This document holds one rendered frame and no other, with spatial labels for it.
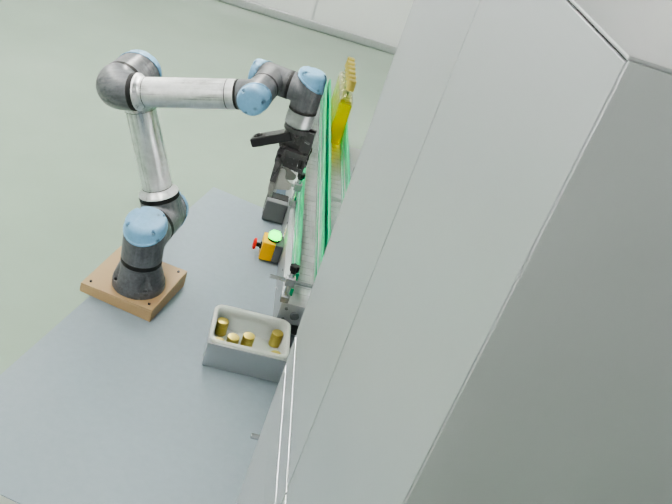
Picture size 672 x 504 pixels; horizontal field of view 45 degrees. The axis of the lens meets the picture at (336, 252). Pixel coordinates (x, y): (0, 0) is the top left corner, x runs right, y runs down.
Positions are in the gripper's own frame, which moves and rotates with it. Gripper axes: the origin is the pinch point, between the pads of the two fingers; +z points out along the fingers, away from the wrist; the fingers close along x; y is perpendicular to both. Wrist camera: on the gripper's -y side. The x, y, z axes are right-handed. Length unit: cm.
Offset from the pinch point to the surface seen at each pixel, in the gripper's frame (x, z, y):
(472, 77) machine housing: -131, -83, 27
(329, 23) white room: 589, 109, -50
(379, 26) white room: 597, 98, -4
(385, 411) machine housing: -146, -57, 30
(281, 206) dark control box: 61, 37, -1
